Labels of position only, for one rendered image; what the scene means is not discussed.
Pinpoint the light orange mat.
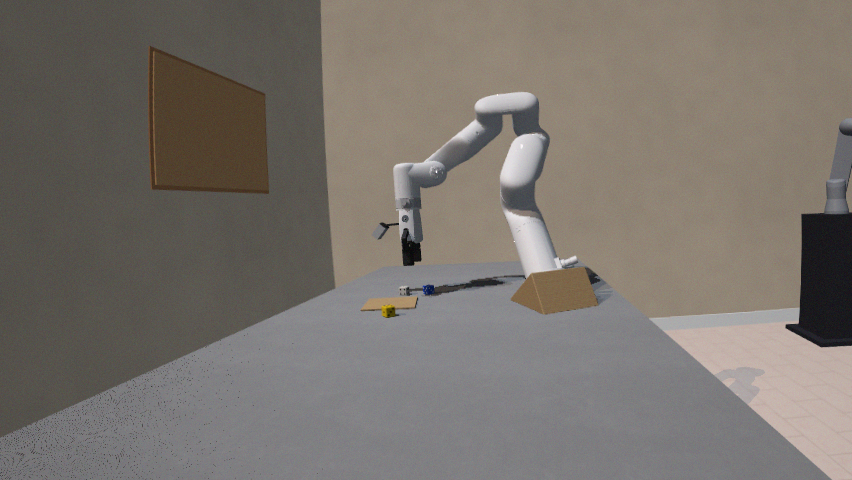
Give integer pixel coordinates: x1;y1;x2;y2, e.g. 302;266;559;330
361;296;418;311

